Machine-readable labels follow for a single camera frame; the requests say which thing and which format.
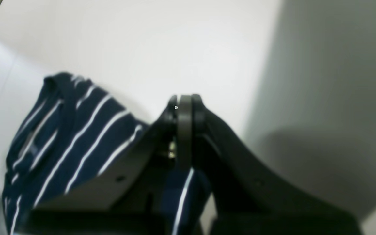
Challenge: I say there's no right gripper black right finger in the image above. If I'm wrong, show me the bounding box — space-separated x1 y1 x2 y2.
191 95 362 235

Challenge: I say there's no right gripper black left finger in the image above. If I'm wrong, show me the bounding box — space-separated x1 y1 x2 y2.
18 95 179 235

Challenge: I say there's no navy white striped T-shirt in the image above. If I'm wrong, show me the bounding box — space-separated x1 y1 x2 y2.
2 73 211 235

